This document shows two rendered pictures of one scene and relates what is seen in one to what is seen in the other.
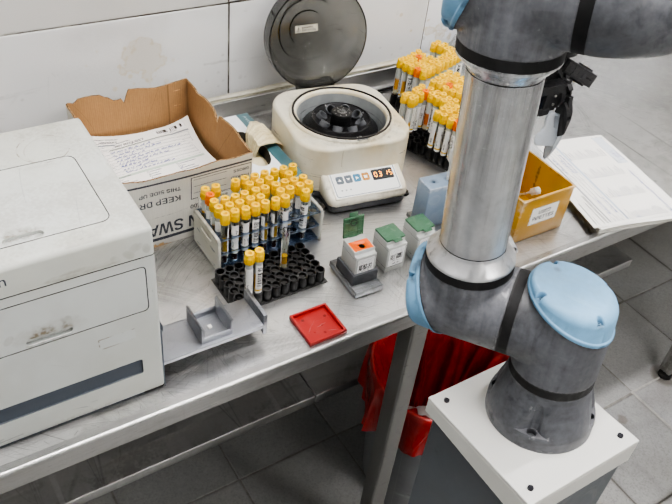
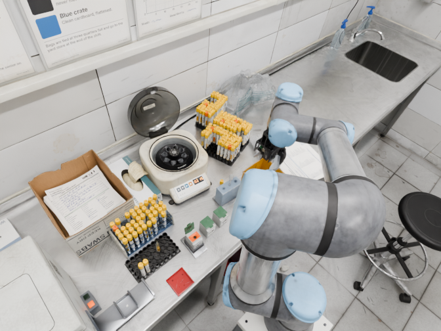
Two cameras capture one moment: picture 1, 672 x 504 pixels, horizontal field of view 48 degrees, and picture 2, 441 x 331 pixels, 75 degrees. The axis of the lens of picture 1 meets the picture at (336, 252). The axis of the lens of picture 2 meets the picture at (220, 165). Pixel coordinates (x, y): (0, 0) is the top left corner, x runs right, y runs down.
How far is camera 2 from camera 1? 56 cm
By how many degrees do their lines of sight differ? 14
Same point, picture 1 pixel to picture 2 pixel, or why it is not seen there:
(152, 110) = (77, 168)
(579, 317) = (310, 315)
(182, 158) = (98, 194)
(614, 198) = (302, 167)
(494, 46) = (264, 253)
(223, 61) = (109, 129)
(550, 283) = (293, 293)
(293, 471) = not seen: hidden behind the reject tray
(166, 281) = (102, 270)
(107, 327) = not seen: outside the picture
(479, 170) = (257, 276)
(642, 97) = (306, 100)
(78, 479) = not seen: hidden behind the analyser
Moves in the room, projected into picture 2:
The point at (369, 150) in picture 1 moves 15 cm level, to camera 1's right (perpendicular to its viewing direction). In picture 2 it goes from (190, 173) to (228, 172)
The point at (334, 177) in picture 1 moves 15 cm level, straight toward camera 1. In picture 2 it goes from (176, 188) to (177, 222)
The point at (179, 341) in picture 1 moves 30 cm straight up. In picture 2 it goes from (113, 320) to (85, 291)
